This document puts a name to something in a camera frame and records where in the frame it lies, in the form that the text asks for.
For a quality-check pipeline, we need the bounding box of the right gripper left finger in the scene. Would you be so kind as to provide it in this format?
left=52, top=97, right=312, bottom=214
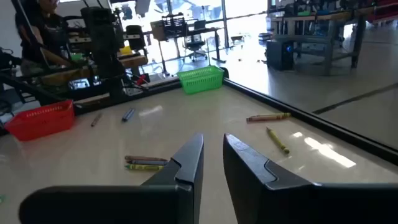
left=18, top=133, right=205, bottom=224

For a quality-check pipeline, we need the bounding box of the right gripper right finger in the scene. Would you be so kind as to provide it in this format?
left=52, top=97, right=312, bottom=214
left=223, top=133, right=398, bottom=224

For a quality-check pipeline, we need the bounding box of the red brown crayon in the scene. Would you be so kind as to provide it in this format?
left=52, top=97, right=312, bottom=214
left=124, top=155, right=169, bottom=162

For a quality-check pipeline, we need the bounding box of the yellow green crayon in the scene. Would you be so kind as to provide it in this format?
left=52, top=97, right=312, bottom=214
left=266, top=126, right=290, bottom=155

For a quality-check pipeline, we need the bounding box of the green plastic basket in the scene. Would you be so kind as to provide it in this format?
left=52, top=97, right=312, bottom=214
left=176, top=65, right=225, bottom=95

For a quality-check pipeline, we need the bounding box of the black computer tower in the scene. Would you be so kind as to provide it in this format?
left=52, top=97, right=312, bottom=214
left=266, top=39, right=295, bottom=71

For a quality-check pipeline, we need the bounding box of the wooden desk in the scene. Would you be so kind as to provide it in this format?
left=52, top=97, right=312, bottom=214
left=40, top=53, right=149, bottom=86

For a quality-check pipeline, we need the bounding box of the red plastic basket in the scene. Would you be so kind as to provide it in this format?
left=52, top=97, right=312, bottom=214
left=4, top=99, right=75, bottom=142

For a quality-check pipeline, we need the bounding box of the black office chair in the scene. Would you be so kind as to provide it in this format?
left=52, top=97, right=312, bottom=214
left=183, top=20, right=208, bottom=63

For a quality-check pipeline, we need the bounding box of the grey metal workbench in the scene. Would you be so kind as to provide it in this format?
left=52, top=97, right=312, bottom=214
left=270, top=6, right=368, bottom=77

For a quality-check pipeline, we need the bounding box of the black chair back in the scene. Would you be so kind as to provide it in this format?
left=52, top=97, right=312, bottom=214
left=126, top=24, right=147, bottom=52

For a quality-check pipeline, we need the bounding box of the cardboard box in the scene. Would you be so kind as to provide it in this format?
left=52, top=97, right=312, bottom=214
left=150, top=20, right=167, bottom=42

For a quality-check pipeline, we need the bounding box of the black desk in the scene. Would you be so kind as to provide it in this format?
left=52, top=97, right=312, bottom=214
left=186, top=26, right=228, bottom=64

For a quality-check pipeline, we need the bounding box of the black crate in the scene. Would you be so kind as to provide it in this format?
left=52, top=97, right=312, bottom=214
left=161, top=12, right=188, bottom=40

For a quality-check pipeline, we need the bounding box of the person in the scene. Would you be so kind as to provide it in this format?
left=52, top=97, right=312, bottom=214
left=12, top=0, right=73, bottom=73

